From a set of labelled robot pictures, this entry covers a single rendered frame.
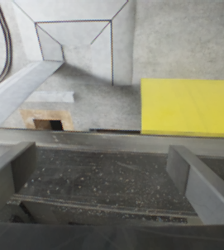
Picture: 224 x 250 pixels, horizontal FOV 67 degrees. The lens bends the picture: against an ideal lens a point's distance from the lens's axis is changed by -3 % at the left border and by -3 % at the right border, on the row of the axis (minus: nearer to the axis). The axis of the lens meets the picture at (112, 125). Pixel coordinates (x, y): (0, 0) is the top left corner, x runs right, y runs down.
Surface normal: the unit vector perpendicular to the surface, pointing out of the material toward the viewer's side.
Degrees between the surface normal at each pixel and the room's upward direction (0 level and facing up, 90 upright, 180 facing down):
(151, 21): 0
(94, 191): 90
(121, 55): 10
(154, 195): 90
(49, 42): 7
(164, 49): 0
